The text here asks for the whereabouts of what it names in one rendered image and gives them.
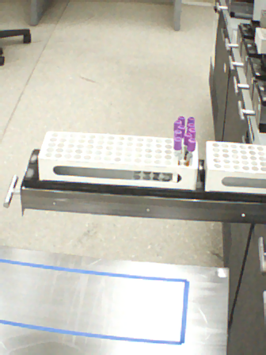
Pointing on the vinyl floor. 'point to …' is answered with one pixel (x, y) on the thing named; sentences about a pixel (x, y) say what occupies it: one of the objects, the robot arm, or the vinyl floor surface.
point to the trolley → (109, 306)
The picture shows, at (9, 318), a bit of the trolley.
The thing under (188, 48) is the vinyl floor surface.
